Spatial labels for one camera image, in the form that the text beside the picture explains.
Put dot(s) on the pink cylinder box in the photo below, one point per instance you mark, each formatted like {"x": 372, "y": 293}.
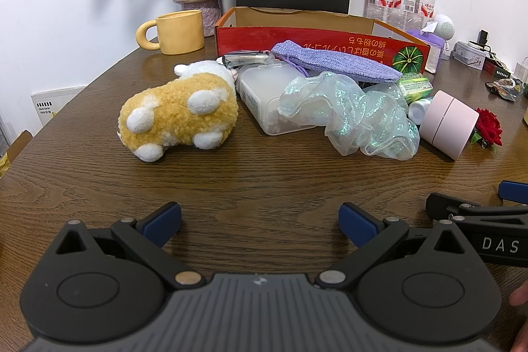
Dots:
{"x": 447, "y": 125}

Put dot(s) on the red cardboard box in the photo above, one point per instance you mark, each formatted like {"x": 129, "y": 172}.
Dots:
{"x": 255, "y": 40}

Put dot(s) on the purple tissue box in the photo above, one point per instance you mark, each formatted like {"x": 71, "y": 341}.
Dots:
{"x": 437, "y": 47}

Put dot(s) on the white round speaker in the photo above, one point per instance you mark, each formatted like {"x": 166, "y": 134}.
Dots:
{"x": 444, "y": 25}

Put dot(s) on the purple knitted pouch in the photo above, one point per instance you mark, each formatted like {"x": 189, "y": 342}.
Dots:
{"x": 330, "y": 61}

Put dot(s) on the silver foil packet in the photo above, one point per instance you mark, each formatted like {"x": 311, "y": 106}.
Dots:
{"x": 247, "y": 58}

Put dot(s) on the brown cardboard carton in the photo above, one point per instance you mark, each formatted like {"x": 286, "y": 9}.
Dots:
{"x": 14, "y": 150}

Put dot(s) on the yellow and white plush toy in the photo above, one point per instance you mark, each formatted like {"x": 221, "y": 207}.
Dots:
{"x": 173, "y": 108}

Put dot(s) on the small black device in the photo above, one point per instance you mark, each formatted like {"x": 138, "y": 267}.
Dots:
{"x": 483, "y": 36}

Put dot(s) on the dark red box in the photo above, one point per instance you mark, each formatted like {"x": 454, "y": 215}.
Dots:
{"x": 497, "y": 68}

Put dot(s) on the small white bottle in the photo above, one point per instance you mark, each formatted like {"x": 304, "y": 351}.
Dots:
{"x": 418, "y": 110}

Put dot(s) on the yellow ceramic mug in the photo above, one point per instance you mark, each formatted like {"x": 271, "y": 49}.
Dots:
{"x": 181, "y": 32}

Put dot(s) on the translucent plastic box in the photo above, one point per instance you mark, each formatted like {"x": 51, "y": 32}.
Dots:
{"x": 260, "y": 88}

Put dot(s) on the white device box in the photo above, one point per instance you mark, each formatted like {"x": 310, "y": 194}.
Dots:
{"x": 468, "y": 54}

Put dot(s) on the person's right hand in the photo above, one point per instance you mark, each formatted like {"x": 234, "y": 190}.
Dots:
{"x": 520, "y": 294}

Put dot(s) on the green tissue pack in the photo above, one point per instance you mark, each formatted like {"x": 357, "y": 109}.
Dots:
{"x": 416, "y": 86}

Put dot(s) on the red rose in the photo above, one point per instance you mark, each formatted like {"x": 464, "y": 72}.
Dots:
{"x": 489, "y": 125}

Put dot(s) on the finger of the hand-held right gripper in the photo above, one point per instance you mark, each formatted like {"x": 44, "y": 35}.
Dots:
{"x": 515, "y": 191}
{"x": 443, "y": 203}

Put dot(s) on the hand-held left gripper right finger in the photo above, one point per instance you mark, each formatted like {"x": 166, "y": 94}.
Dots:
{"x": 357, "y": 226}

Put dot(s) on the iridescent organza scrunchie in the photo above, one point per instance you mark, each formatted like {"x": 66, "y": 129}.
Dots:
{"x": 354, "y": 113}

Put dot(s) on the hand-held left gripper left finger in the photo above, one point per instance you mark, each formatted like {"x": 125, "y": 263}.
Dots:
{"x": 163, "y": 222}

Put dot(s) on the patterned snack packet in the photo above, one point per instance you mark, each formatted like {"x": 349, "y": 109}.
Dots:
{"x": 505, "y": 88}

